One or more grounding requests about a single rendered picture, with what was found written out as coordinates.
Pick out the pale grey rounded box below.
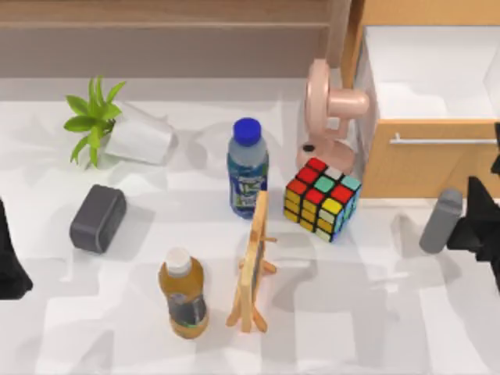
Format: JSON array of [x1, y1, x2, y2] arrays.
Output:
[[419, 187, 464, 254]]

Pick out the pale wooden drawer front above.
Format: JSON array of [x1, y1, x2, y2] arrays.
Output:
[[361, 118, 500, 201]]

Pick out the multicoloured puzzle cube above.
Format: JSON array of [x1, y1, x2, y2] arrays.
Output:
[[283, 156, 363, 244]]

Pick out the pink table fan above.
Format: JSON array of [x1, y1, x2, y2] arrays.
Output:
[[295, 58, 372, 173]]

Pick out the wooden cupboard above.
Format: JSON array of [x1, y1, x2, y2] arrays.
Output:
[[340, 0, 500, 123]]

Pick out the wooden framed blackboard on easel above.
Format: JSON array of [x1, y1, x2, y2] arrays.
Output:
[[225, 190, 280, 334]]

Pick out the clear bottle with blue cap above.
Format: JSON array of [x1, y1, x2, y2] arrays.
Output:
[[227, 117, 270, 220]]

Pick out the orange bottle with white cap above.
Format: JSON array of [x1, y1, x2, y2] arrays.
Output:
[[157, 246, 209, 340]]

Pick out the green plant in white pot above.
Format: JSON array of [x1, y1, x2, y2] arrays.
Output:
[[63, 75, 176, 170]]

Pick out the wooden open shelf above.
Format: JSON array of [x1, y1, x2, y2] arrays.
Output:
[[0, 0, 347, 78]]

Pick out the dark grey rounded box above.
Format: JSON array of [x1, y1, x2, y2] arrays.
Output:
[[69, 184, 128, 254]]

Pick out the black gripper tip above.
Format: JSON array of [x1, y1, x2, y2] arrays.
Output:
[[0, 198, 34, 302]]

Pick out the long metal drawer handle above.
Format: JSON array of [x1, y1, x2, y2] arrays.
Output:
[[389, 133, 499, 147]]

